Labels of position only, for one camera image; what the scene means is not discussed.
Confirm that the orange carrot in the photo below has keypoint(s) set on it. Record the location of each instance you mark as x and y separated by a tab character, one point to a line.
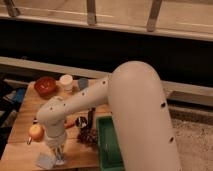
69	124

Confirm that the black handled utensil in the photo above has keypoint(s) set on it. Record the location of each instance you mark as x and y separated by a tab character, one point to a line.
90	117

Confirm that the yellow apple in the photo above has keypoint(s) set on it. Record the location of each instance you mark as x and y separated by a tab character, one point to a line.
36	132

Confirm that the bunch of dark grapes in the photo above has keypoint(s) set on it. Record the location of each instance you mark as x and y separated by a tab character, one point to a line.
88	137

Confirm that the red bowl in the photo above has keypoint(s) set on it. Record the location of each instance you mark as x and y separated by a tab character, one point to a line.
45	86

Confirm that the small knife under apple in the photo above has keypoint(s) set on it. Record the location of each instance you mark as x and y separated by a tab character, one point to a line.
30	139

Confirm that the green plastic tray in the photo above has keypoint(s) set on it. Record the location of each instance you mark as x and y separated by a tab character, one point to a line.
110	158

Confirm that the light blue towel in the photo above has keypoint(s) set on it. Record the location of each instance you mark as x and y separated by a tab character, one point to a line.
45	161

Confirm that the round black white object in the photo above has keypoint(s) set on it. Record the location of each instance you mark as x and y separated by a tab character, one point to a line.
81	122

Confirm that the white cup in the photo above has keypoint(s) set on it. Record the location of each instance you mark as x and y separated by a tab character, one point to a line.
66	82

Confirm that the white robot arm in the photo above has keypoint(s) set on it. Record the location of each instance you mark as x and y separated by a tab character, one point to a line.
140	116

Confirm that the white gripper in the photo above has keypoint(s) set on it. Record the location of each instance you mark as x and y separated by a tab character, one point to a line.
53	143

